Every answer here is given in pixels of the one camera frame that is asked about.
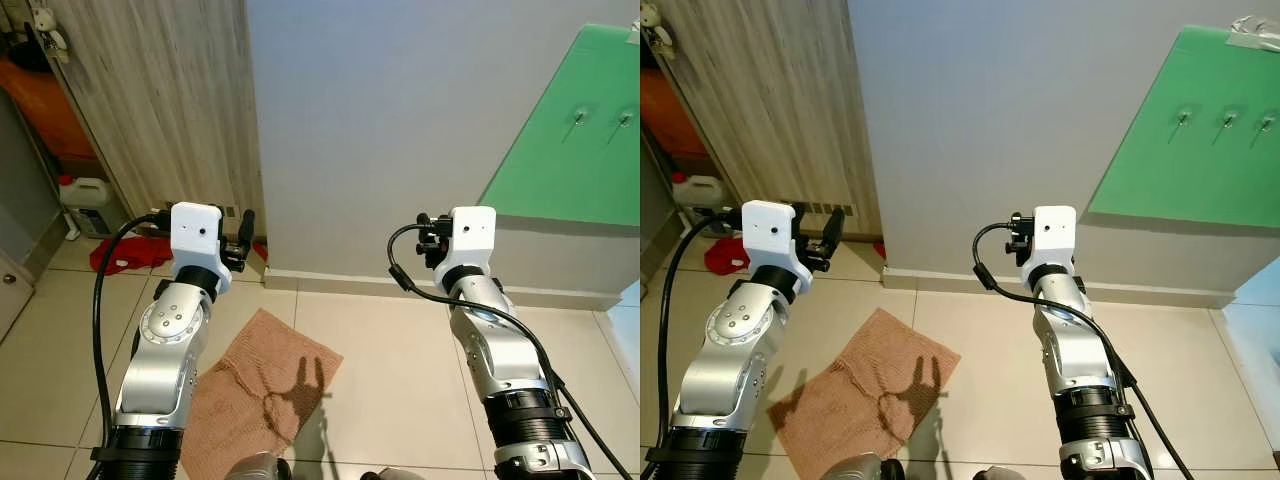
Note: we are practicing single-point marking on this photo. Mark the green board with hooks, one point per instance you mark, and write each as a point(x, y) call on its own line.
point(570, 150)
point(1180, 170)

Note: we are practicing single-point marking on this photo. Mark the grey right robot foot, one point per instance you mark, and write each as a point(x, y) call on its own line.
point(392, 474)
point(1000, 474)

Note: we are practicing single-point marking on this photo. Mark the small metal hook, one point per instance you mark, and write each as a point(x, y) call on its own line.
point(1228, 122)
point(622, 122)
point(1268, 128)
point(578, 122)
point(1183, 120)

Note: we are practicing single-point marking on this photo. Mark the grey left robot foot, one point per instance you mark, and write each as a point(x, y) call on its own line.
point(255, 468)
point(868, 468)

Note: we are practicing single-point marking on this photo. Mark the small plush bear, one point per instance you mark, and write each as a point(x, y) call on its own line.
point(45, 25)
point(655, 25)

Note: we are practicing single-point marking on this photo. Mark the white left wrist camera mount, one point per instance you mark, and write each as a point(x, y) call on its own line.
point(193, 232)
point(768, 232)

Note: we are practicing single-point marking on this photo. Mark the white jug with red cap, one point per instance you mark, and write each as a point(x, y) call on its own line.
point(85, 200)
point(700, 190)

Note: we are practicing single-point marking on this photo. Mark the white door with knob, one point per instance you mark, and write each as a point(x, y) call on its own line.
point(10, 295)

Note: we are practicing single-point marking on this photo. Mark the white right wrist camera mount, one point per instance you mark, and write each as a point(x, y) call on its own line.
point(1055, 232)
point(473, 232)

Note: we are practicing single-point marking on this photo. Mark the red cloth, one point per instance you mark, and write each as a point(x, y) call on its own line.
point(725, 255)
point(120, 255)

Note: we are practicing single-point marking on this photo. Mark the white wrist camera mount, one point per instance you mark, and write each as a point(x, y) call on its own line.
point(768, 232)
point(193, 232)
point(473, 232)
point(1055, 232)

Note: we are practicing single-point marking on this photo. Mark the orange object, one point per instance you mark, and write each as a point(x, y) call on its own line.
point(660, 110)
point(40, 110)

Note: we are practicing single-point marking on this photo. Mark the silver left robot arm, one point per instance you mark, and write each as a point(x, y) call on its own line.
point(165, 350)
point(735, 340)

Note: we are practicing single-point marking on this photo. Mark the brown floor rug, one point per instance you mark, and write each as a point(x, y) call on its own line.
point(250, 360)
point(860, 370)

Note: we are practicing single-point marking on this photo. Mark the grey robot foot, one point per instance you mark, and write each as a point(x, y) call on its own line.
point(392, 474)
point(1000, 474)
point(255, 468)
point(868, 468)

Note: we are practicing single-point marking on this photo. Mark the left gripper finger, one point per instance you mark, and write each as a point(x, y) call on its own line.
point(246, 232)
point(832, 232)

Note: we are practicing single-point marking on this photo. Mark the grey wooden door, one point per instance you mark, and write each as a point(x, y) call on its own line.
point(150, 100)
point(770, 100)

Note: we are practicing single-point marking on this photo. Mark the grey tape strip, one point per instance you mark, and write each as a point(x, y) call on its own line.
point(634, 35)
point(1255, 35)

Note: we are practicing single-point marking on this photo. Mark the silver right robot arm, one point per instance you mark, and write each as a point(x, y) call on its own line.
point(500, 350)
point(1075, 350)

